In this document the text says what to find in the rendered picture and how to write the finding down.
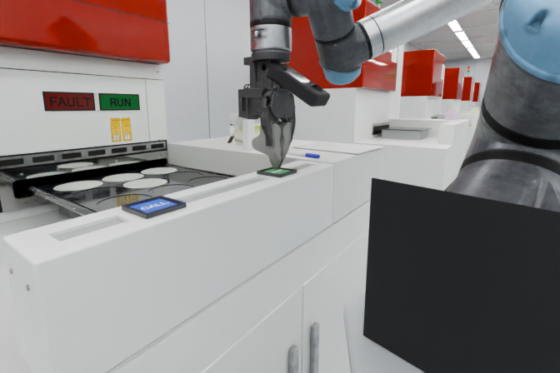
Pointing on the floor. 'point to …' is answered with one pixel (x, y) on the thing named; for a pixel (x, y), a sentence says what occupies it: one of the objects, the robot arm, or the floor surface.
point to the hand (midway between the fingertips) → (279, 163)
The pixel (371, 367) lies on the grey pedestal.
